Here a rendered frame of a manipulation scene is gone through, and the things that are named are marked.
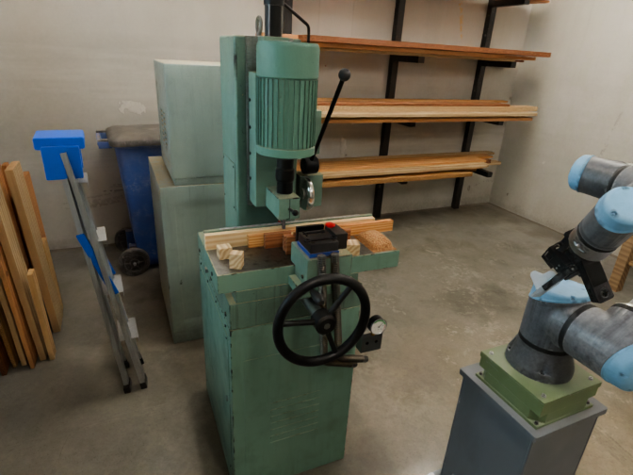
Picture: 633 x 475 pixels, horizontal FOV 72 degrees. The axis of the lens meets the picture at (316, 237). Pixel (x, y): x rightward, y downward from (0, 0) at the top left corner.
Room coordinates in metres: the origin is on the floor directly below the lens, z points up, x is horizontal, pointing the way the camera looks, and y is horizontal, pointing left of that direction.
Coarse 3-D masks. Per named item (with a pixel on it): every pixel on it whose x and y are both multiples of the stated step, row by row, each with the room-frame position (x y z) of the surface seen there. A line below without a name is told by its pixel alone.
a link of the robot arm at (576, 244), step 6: (576, 228) 0.91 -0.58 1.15; (570, 234) 0.93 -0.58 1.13; (576, 234) 0.90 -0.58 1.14; (570, 240) 0.92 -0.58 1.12; (576, 240) 0.90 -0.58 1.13; (570, 246) 0.91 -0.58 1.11; (576, 246) 0.88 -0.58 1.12; (582, 246) 0.88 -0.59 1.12; (576, 252) 0.89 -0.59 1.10; (582, 252) 0.88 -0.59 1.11; (588, 252) 0.87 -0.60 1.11; (594, 252) 0.86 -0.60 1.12; (612, 252) 0.87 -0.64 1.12; (588, 258) 0.88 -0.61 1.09; (594, 258) 0.88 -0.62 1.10; (600, 258) 0.87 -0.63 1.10
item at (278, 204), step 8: (272, 192) 1.31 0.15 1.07; (272, 200) 1.30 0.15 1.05; (280, 200) 1.25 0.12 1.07; (288, 200) 1.26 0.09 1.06; (296, 200) 1.27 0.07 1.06; (272, 208) 1.30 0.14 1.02; (280, 208) 1.25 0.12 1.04; (296, 208) 1.27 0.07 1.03; (280, 216) 1.25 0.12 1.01; (288, 216) 1.26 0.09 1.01; (296, 216) 1.27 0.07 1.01
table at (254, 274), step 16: (208, 256) 1.17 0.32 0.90; (256, 256) 1.19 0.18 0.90; (272, 256) 1.20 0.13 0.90; (288, 256) 1.20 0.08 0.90; (352, 256) 1.23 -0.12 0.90; (368, 256) 1.25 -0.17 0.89; (384, 256) 1.28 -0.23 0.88; (224, 272) 1.08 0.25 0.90; (240, 272) 1.08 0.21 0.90; (256, 272) 1.10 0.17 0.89; (272, 272) 1.12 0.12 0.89; (288, 272) 1.14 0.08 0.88; (352, 272) 1.23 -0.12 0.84; (224, 288) 1.06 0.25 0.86; (240, 288) 1.08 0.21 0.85
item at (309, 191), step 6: (300, 180) 1.49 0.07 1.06; (306, 180) 1.45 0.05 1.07; (306, 186) 1.44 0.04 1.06; (312, 186) 1.44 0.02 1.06; (300, 192) 1.48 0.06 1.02; (306, 192) 1.43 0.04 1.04; (312, 192) 1.42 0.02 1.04; (300, 198) 1.49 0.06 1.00; (306, 198) 1.44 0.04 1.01; (312, 198) 1.42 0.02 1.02; (300, 204) 1.48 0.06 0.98; (306, 204) 1.43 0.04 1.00; (312, 204) 1.43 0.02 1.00; (306, 210) 1.45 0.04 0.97
